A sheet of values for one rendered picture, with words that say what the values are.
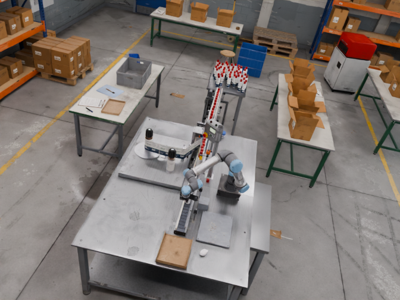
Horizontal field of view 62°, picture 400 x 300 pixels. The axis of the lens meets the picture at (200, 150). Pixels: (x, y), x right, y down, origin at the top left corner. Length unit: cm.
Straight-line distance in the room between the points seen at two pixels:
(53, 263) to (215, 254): 180
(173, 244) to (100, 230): 66
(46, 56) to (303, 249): 542
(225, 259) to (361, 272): 210
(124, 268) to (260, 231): 140
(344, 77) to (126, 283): 664
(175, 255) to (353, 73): 655
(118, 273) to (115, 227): 62
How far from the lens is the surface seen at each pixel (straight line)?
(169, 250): 301
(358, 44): 826
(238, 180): 317
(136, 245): 303
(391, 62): 805
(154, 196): 340
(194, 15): 862
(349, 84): 861
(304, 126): 473
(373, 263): 486
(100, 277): 359
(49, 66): 702
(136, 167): 363
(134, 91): 512
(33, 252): 415
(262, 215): 348
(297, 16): 1065
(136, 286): 353
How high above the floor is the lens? 330
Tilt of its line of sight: 38 degrees down
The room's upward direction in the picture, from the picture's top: 11 degrees clockwise
